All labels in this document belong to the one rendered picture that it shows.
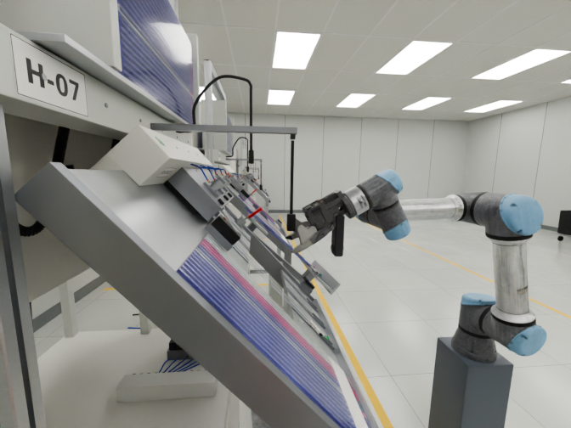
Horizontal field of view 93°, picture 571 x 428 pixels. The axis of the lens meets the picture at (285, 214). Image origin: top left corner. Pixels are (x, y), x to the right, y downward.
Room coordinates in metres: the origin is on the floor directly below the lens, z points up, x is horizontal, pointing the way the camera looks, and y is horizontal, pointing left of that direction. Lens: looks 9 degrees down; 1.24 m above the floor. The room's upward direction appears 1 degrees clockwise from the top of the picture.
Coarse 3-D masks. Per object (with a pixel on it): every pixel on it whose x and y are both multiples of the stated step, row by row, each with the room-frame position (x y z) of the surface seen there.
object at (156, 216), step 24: (96, 192) 0.37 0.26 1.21; (120, 192) 0.43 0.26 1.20; (144, 192) 0.51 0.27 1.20; (168, 192) 0.62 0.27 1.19; (120, 216) 0.37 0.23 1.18; (144, 216) 0.43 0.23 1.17; (168, 216) 0.51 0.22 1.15; (192, 216) 0.63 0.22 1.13; (144, 240) 0.37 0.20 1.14; (168, 240) 0.43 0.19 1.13; (192, 240) 0.51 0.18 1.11; (216, 240) 0.63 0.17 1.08; (240, 240) 0.83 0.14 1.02; (168, 264) 0.37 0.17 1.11; (240, 264) 0.64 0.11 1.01
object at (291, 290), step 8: (280, 272) 1.01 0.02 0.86; (288, 280) 0.96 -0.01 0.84; (288, 288) 0.87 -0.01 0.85; (296, 288) 0.96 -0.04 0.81; (288, 296) 0.78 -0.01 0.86; (296, 296) 0.87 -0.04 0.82; (304, 296) 0.98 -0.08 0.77; (288, 304) 0.74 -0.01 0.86; (296, 304) 0.79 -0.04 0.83; (304, 304) 0.88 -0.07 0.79; (312, 304) 0.97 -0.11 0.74; (296, 312) 0.72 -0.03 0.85; (304, 312) 0.80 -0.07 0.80; (312, 312) 0.89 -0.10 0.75; (296, 320) 0.66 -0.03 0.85; (304, 320) 0.72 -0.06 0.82; (312, 320) 0.80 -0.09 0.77; (320, 320) 0.86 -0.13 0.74; (304, 328) 0.67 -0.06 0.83; (312, 328) 0.72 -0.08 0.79; (320, 328) 0.81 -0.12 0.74; (312, 336) 0.67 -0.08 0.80; (320, 336) 0.73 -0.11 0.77; (320, 344) 0.68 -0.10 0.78; (328, 344) 0.73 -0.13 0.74; (328, 352) 0.67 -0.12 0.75; (336, 360) 0.68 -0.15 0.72
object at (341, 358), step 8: (320, 312) 0.94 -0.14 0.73; (328, 328) 0.83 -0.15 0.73; (336, 344) 0.74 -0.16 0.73; (336, 352) 0.71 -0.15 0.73; (344, 360) 0.67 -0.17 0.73; (344, 368) 0.65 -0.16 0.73; (352, 376) 0.61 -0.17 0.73; (352, 384) 0.59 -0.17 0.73; (360, 392) 0.56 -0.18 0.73; (360, 400) 0.54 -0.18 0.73; (368, 408) 0.52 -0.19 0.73; (368, 416) 0.50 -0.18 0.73; (376, 424) 0.49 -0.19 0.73
